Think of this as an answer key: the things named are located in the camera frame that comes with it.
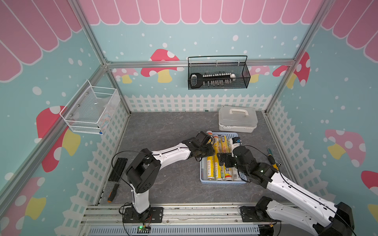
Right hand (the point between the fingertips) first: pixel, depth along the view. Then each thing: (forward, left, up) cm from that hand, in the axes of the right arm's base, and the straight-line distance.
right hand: (224, 153), depth 79 cm
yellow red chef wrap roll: (0, +7, -6) cm, 9 cm away
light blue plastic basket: (-8, -4, -10) cm, 13 cm away
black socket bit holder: (+40, +14, +19) cm, 47 cm away
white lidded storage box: (+29, -14, -5) cm, 32 cm away
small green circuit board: (-32, +43, -19) cm, 57 cm away
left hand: (+4, +5, -8) cm, 10 cm away
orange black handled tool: (-15, +62, -15) cm, 65 cm away
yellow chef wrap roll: (+7, +2, -8) cm, 11 cm away
